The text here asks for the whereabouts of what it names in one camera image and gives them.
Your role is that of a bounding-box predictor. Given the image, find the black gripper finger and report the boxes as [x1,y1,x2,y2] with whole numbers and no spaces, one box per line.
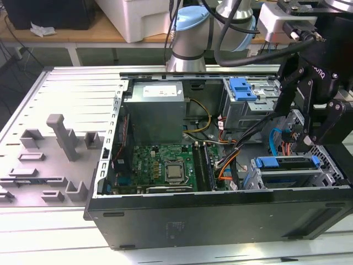
[291,78,346,153]
[274,54,304,114]

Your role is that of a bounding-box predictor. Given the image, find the orange power wire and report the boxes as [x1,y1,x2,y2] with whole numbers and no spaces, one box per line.
[280,131,298,156]

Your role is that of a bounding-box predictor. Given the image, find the blue wire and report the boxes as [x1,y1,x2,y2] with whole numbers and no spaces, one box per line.
[269,128,291,158]

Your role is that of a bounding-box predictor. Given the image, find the hard disk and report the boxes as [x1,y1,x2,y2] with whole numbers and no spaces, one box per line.
[244,155,322,190]

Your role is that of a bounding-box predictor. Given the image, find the metal disk bay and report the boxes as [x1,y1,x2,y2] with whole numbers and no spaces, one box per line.
[248,156,336,191]

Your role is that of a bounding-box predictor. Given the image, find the blue drive latch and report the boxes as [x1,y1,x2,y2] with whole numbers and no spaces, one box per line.
[229,78,257,102]

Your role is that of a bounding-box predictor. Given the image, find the metal optical drive cage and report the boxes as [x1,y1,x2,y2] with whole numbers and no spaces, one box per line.
[222,78,287,139]

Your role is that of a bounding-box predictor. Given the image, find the installed RAM stick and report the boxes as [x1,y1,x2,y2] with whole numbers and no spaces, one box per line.
[204,145,216,191]

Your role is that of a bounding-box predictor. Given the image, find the grey power supply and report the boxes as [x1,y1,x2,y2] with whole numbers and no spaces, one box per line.
[123,81,185,146]

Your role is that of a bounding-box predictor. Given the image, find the black open PC case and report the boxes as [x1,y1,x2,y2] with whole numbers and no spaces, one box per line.
[83,71,353,251]

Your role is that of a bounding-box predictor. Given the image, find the silver CPU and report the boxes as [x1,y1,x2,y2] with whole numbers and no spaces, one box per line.
[164,162,185,180]

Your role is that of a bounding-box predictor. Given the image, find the white foam box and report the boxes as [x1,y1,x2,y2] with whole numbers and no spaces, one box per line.
[95,0,180,44]

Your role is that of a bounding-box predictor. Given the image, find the green motherboard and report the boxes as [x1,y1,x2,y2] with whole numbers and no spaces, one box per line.
[111,143,229,194]

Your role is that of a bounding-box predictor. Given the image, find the black case fan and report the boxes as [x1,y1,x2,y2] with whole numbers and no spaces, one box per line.
[114,112,135,174]

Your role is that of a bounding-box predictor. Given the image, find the wooden desk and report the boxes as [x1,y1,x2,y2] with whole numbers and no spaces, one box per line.
[0,0,276,67]

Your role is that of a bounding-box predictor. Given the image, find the grey parts rack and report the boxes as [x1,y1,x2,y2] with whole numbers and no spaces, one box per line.
[0,113,108,206]

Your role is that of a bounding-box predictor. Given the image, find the black box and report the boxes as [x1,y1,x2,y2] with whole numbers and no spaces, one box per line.
[5,0,96,30]

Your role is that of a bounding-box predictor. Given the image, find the crumpled white paper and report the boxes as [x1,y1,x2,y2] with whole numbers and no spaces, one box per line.
[29,22,57,38]

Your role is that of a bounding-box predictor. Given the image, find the black camera cable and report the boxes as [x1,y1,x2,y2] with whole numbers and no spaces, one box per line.
[213,0,323,67]

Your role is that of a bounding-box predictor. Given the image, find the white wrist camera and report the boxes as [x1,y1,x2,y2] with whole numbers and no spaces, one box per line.
[259,2,318,42]

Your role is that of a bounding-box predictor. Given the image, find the black camera bracket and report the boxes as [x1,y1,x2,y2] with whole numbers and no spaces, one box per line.
[277,0,318,17]

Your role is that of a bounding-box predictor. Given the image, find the black cable bundle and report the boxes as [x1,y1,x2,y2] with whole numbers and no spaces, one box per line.
[215,110,279,169]

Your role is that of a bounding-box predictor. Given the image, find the yellow wires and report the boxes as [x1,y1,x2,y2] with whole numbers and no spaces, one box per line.
[183,98,212,136]

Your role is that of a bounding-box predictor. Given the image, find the orange flat wire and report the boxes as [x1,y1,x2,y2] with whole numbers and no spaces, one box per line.
[218,157,238,182]

